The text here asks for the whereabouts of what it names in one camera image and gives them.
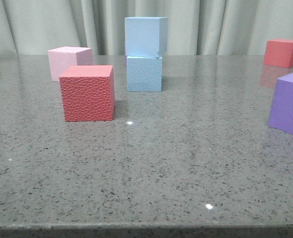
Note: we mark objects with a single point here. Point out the light blue textured foam cube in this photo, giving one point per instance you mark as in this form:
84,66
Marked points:
144,74

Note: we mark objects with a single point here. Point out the red textured foam cube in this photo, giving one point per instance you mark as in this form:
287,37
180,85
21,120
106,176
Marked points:
88,93

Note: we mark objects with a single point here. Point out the pink foam cube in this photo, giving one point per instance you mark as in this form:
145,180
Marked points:
60,59

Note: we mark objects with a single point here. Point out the large purple foam cube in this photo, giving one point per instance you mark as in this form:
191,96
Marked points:
281,113

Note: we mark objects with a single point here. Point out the orange-red smooth foam cube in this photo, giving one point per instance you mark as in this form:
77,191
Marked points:
279,52

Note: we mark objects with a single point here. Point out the grey curtain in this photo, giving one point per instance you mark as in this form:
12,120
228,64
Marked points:
195,27

